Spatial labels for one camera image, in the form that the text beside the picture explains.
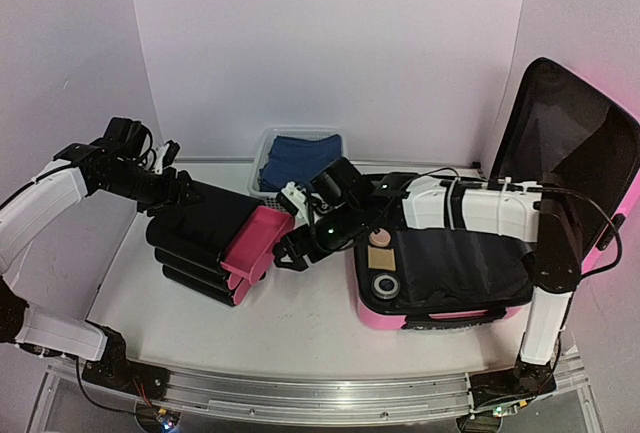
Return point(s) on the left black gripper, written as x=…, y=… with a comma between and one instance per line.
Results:
x=168, y=197

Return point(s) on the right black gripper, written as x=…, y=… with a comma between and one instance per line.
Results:
x=290, y=242

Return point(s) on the round pink compact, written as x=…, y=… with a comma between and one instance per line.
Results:
x=380, y=238

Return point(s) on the blue item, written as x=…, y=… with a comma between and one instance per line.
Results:
x=297, y=160

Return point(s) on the black pink drawer organizer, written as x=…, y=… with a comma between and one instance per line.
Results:
x=221, y=245

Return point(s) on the white plastic mesh basket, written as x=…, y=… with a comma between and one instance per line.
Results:
x=311, y=133

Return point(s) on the round black tin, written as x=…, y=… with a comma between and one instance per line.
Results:
x=385, y=286

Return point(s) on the pink hard-shell suitcase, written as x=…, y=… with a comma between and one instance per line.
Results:
x=563, y=132

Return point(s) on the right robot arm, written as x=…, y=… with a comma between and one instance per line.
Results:
x=528, y=212

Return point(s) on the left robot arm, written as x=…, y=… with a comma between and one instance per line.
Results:
x=59, y=232

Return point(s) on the small green circuit board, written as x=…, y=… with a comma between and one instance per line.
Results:
x=167, y=420

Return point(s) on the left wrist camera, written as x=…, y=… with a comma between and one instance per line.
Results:
x=164, y=156

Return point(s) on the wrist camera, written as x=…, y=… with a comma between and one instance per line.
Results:
x=293, y=199
x=164, y=156

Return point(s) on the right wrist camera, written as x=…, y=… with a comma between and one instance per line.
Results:
x=293, y=199

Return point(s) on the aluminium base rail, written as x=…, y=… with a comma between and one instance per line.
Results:
x=69, y=400

